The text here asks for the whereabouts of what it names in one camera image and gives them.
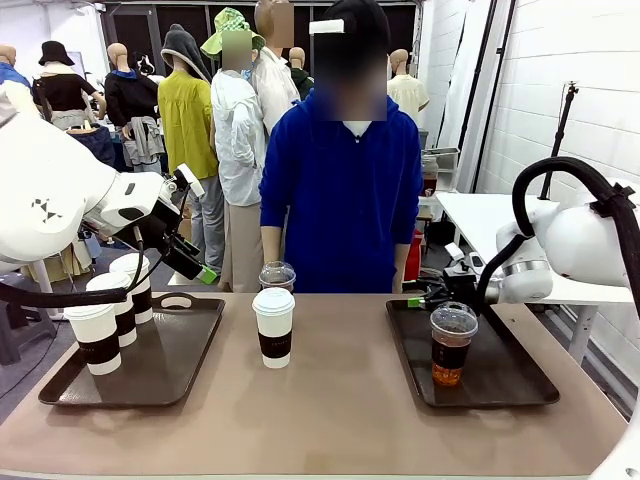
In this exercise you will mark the black green-tipped left gripper finger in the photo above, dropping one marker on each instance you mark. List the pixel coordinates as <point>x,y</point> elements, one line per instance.
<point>192,270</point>
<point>187,247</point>

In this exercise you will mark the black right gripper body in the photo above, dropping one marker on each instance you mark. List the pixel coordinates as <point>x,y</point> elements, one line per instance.
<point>462,284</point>

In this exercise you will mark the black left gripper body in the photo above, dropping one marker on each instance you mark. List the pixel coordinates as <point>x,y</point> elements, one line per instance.
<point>162,225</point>

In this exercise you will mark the clear plastic iced coffee cup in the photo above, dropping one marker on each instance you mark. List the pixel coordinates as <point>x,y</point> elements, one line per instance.
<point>452,345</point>
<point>277,275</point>

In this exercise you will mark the white paper cup black sleeve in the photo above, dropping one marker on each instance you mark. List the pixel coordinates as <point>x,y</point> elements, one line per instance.
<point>273,330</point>
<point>142,295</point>
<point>120,320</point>
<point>97,340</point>

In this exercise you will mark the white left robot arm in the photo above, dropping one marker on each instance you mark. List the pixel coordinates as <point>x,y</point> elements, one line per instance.
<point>50,180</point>

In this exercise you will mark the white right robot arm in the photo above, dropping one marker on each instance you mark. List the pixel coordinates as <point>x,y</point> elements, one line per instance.
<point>585,250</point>

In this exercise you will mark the person's right forearm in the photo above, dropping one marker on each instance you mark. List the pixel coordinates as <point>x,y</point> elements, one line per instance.
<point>272,247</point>

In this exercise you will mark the person's left forearm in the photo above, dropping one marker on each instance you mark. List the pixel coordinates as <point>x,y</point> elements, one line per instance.
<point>400,265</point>

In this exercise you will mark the brown plastic serving tray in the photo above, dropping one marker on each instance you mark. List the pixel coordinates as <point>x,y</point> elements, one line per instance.
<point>165,350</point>
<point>505,365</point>

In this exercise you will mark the white work table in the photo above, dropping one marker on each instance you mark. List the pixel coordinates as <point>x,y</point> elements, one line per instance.
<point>475,215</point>

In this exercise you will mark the mannequin in yellow shirt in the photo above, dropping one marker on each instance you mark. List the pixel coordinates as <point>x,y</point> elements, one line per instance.
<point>187,130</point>

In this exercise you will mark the mannequin with green checkered hat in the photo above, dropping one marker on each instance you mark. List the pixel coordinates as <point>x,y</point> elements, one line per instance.
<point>235,150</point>

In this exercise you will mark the blue jeans on stand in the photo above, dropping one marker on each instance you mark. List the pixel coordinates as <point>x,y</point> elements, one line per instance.
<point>97,142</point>

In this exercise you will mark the brown jar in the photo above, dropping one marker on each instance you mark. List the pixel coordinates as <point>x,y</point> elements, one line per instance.
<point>430,172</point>

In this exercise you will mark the person in blue hoodie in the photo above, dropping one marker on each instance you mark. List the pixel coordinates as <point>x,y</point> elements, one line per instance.
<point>345,200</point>

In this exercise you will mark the grey metal shelf rack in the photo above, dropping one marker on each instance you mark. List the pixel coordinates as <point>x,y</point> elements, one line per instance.
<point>445,152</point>

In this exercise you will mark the mannequin in black sweater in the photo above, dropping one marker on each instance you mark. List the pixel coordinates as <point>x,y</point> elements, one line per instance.
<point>130,95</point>

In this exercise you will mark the mannequin with black hat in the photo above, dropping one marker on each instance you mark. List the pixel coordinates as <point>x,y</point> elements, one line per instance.
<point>62,90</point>

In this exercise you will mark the tall mannequin in white jacket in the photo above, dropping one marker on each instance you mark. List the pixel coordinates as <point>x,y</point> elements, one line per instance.
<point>275,90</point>

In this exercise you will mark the mannequin in cream shirt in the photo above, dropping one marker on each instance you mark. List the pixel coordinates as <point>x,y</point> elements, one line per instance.
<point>407,95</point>

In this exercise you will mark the mannequin in dark green top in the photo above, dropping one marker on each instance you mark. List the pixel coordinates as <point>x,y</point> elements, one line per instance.
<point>301,80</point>

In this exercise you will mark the mannequin in white blue jacket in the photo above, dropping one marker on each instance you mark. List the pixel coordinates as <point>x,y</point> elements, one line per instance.
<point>9,70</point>

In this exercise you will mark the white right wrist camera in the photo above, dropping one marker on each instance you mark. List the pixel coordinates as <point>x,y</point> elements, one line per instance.
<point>462,255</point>

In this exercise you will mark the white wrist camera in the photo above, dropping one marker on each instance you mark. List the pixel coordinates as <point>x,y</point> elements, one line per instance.
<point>190,180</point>
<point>462,255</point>

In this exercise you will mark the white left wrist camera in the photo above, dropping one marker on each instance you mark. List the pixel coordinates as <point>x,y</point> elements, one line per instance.
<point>190,180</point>

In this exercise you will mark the black camera tripod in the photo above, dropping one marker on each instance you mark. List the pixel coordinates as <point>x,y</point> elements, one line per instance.
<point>562,125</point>

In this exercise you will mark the white head-mounted camera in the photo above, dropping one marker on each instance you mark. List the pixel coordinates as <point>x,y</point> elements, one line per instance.
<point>327,27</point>

